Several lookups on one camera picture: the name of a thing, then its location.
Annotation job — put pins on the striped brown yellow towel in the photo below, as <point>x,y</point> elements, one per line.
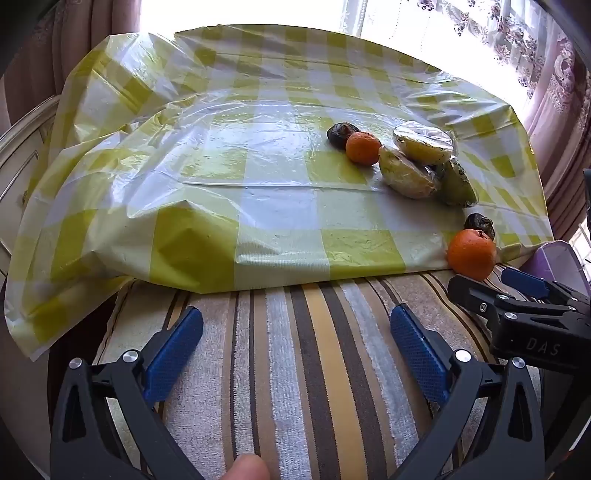
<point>304,369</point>

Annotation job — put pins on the dark purple round fruit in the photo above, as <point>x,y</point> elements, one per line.
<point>338,134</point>
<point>480,223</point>

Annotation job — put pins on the white cabinet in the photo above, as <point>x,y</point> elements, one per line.
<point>21,157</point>

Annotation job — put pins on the yellow white checked plastic tablecloth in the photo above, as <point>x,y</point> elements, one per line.
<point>258,194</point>

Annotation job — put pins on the orange tangerine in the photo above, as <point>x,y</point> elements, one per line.
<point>363,148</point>
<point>472,254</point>

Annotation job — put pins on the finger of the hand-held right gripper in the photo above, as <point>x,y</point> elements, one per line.
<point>524,282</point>
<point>473,297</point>

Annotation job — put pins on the plastic-wrapped green fruit piece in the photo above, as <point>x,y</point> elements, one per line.
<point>457,184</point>

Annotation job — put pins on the person's left hand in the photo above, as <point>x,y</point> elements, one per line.
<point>244,467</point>

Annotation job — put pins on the plastic-wrapped yellow fruit half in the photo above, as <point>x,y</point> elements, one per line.
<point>406,174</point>
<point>425,143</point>

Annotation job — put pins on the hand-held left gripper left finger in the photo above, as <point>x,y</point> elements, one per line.
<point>173,355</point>

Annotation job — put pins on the pink curtain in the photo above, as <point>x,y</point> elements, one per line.
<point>78,32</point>
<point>558,115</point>

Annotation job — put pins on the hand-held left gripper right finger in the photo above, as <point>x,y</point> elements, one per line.
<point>418,355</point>

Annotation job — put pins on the floral lace curtain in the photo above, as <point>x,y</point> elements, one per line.
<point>503,32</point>

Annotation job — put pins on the purple box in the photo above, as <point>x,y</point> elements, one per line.
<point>554,263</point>

